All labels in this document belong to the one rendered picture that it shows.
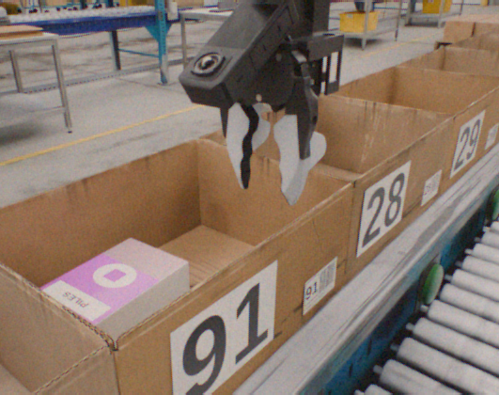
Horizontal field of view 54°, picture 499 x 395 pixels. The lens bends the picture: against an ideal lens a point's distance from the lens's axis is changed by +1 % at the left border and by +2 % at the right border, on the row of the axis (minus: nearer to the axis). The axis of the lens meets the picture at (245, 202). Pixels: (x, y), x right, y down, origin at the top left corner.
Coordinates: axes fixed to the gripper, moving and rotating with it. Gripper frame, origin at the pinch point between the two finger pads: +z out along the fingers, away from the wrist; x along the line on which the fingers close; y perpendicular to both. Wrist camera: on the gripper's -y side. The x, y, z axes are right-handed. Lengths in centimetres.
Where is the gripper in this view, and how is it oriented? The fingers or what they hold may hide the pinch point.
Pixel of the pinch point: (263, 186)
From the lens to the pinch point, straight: 48.1
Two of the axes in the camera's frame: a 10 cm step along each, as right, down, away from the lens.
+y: 6.4, -3.5, 6.9
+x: -7.7, -2.8, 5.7
